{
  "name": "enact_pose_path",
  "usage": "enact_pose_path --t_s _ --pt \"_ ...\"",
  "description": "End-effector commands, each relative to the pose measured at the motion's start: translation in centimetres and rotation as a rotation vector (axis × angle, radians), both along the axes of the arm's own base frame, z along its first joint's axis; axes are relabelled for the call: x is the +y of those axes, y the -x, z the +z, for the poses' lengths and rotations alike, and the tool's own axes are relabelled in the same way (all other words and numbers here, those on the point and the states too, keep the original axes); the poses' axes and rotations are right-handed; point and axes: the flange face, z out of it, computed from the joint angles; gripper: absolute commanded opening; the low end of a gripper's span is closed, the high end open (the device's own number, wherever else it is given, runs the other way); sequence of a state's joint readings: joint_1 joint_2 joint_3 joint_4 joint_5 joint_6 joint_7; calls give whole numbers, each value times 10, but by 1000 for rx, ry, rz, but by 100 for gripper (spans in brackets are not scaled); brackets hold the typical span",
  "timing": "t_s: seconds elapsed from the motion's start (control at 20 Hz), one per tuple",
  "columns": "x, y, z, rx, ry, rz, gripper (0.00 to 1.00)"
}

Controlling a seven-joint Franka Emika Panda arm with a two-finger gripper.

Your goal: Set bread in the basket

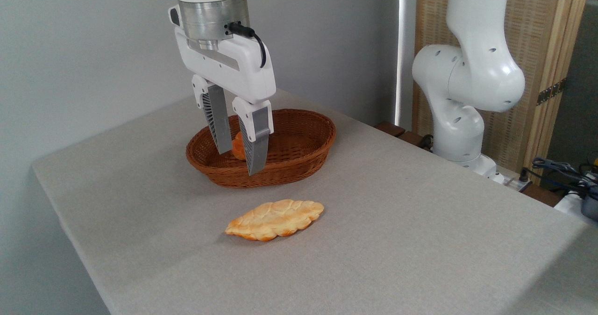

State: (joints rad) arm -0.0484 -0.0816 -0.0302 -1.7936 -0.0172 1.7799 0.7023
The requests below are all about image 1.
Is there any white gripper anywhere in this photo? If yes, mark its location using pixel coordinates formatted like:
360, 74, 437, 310
174, 27, 277, 176

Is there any braided golden bread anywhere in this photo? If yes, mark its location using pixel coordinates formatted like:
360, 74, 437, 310
225, 199, 325, 242

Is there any small orange bread roll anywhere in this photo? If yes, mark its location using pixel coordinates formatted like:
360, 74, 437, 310
231, 130, 247, 161

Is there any brown wicker basket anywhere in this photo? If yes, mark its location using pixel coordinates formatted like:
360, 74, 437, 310
185, 108, 337, 189

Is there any brown wooden block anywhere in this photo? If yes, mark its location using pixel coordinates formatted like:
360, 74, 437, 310
374, 121, 406, 138
397, 130, 434, 151

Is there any grey fabric table cover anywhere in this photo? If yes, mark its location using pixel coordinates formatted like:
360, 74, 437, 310
31, 88, 598, 315

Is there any white vertical pole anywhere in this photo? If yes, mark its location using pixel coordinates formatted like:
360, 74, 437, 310
394, 0, 418, 129

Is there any wood and rattan folding screen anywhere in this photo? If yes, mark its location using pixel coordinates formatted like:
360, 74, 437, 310
413, 0, 592, 185

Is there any black screen hinge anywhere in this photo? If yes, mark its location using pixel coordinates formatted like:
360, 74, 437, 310
536, 78, 567, 107

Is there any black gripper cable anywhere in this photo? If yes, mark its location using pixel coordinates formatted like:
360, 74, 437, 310
227, 21, 268, 69

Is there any blue grey cable bundle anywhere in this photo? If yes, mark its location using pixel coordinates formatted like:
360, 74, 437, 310
531, 157, 598, 200

